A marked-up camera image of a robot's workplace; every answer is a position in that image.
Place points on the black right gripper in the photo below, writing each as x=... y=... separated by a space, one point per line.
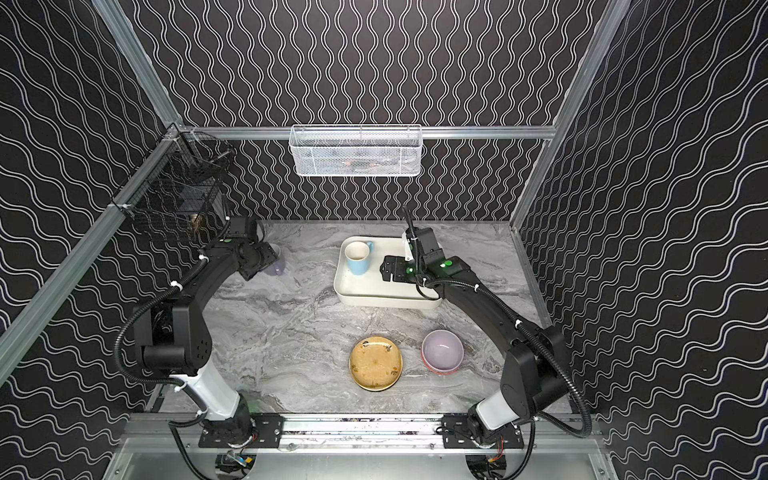
x=390 y=268

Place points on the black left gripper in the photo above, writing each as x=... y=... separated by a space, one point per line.
x=264 y=257

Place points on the purple ceramic mug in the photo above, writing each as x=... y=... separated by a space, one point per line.
x=277 y=267

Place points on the light blue ceramic mug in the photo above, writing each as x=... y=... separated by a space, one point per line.
x=358 y=256

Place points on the lavender bowl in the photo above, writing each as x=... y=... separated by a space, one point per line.
x=442 y=343

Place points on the red patterned bowl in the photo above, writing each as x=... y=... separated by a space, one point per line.
x=442 y=366

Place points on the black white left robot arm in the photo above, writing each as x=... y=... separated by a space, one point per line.
x=171 y=337

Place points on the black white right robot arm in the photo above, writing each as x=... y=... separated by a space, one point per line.
x=535 y=373

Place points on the white plastic bin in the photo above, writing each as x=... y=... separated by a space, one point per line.
x=370 y=290

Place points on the yellow round plate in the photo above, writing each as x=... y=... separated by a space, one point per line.
x=375 y=364

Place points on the black wire wall basket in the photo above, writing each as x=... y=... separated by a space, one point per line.
x=181 y=201

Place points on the white mesh wall basket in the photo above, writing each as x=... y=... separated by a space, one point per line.
x=357 y=150

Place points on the aluminium frame corner post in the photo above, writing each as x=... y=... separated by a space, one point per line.
x=128 y=43

